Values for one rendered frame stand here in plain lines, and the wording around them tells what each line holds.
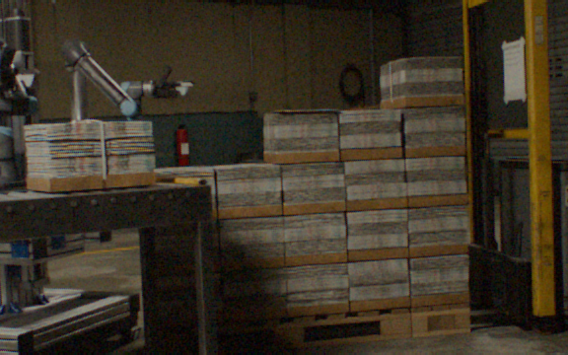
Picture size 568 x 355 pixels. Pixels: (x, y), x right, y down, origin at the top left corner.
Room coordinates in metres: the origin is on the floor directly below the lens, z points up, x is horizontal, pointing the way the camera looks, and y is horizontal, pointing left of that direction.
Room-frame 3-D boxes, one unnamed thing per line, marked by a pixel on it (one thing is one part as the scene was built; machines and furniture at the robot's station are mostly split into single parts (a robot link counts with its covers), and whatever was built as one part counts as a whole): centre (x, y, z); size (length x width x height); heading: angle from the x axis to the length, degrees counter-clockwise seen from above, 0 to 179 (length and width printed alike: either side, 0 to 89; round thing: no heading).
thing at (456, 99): (3.86, -0.66, 0.63); 0.38 x 0.29 x 0.97; 10
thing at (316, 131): (3.75, -0.07, 0.95); 0.38 x 0.29 x 0.23; 10
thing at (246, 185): (3.73, 0.05, 0.42); 1.17 x 0.39 x 0.83; 100
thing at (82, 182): (2.77, 0.78, 0.83); 0.29 x 0.16 x 0.04; 33
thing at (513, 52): (3.94, -1.11, 1.28); 0.57 x 0.01 x 0.65; 10
